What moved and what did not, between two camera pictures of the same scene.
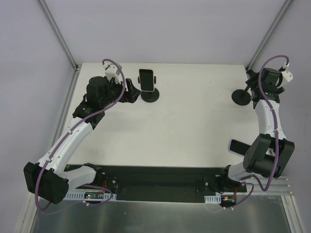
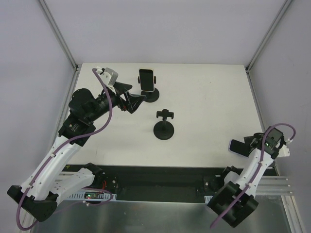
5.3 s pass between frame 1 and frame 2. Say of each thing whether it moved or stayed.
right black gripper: moved
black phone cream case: stayed
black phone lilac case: stayed
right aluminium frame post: stayed
